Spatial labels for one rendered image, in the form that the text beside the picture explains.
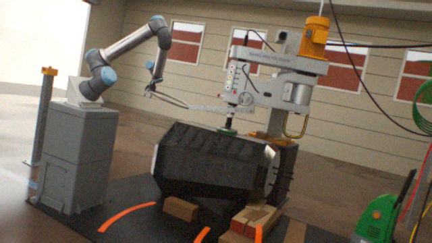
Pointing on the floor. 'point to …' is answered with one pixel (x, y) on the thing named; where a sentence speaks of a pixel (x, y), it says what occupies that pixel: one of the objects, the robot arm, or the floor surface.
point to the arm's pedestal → (76, 156)
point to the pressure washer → (381, 217)
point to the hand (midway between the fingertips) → (147, 96)
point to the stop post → (42, 115)
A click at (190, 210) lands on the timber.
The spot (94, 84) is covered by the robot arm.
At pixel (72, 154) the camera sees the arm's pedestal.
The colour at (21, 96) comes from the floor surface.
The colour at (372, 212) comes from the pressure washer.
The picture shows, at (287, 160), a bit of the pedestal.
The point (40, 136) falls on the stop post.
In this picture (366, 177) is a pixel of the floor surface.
